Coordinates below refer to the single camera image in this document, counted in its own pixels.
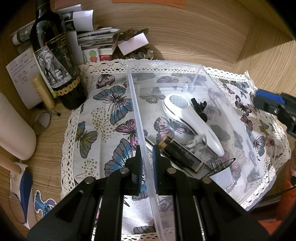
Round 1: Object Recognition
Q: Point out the blue and white paper bag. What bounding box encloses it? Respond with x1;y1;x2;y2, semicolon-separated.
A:
9;162;36;229

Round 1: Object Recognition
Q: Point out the small round mirror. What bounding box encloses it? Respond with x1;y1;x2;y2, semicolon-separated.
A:
32;112;51;136

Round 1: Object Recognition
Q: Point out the wooden stick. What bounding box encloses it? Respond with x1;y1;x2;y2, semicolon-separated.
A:
0;154;23;173

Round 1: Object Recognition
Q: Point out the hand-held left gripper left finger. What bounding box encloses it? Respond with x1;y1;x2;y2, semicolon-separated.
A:
26;145;145;241

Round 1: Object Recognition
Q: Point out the pale pink paper slip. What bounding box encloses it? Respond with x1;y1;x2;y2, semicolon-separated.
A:
117;32;149;55

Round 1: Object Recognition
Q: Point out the pale pink tumbler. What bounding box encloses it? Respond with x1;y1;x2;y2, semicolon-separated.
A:
0;92;37;161

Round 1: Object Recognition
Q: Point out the butterfly print lace cloth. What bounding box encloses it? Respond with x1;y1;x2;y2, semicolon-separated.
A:
60;59;290;241

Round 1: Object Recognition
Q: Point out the black gold cylindrical tube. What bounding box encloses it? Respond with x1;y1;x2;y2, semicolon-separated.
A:
158;136;205;173

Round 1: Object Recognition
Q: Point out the orange sticky note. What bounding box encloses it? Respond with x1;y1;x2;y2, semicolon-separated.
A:
112;0;187;9

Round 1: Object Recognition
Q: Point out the green and red sticker card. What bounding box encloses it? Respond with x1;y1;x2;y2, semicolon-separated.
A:
82;47;100;63

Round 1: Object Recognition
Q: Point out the clear plastic bin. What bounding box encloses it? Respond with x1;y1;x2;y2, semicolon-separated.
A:
126;60;277;241

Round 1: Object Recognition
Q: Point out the white handwritten note sheet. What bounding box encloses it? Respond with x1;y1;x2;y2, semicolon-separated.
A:
6;47;43;110

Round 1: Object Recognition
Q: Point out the dark wine bottle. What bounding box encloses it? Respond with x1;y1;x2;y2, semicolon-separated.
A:
30;0;89;111

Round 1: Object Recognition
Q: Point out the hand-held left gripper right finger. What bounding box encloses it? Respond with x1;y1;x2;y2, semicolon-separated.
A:
153;146;270;241

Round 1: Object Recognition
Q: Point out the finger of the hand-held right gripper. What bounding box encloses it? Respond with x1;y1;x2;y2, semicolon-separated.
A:
253;89;296;139

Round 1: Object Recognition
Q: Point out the cream lip balm tube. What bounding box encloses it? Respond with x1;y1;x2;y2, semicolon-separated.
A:
32;76;56;109

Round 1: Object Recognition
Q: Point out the stack of papers and booklets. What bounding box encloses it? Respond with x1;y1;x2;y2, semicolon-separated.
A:
11;2;121;63

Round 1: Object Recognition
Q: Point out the white handheld lint remover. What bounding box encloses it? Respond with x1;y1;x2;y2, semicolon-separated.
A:
162;93;225;158

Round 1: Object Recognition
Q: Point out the black hair clip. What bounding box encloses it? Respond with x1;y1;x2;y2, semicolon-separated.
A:
191;98;208;122

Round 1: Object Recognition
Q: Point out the blue cartoon sticker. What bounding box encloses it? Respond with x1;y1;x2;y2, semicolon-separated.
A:
34;190;57;217

